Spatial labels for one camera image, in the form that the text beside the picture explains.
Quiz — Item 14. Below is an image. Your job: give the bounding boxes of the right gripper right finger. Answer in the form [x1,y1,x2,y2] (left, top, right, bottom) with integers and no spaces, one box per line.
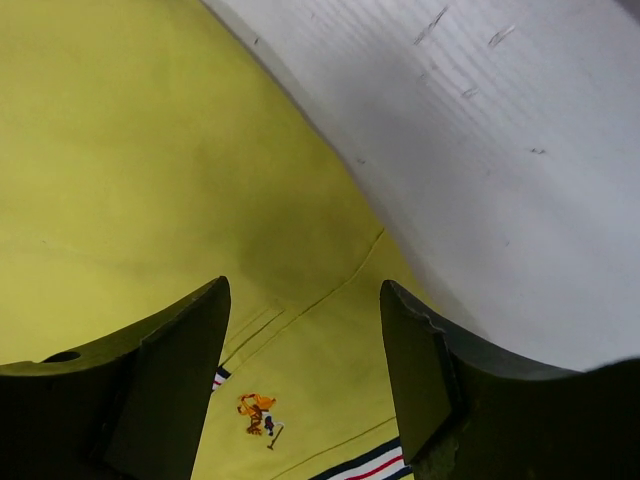
[379,280,639,479]

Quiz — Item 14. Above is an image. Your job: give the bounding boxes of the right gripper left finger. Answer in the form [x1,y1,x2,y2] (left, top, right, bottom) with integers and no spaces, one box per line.
[1,277,231,479]

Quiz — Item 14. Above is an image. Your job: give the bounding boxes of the yellow-green trousers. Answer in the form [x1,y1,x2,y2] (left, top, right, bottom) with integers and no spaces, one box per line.
[1,1,411,479]

